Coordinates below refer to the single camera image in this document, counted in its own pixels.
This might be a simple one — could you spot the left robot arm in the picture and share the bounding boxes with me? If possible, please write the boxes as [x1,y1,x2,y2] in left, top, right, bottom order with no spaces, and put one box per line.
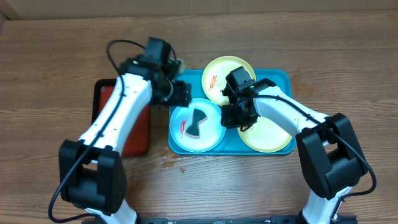
[48,55,191,223]

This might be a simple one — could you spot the green plate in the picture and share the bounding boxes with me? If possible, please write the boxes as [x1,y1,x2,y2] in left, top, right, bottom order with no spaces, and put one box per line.
[237,117,292,152]
[201,56,256,106]

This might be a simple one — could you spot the light blue plate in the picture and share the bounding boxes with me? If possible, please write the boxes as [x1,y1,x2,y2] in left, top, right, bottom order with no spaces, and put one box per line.
[169,98,226,154]

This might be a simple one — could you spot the dark sponge with red base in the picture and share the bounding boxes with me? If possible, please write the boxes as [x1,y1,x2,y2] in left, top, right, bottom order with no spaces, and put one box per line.
[185,108,208,139]

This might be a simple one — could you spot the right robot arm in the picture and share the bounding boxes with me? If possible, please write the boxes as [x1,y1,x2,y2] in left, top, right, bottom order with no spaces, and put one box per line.
[221,75,375,223]

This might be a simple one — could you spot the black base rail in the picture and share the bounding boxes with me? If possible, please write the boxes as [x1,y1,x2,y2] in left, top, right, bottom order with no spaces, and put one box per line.
[81,215,358,224]

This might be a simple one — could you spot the black and red tray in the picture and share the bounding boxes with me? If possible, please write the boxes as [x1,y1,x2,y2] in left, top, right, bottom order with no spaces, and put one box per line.
[91,78,150,157]

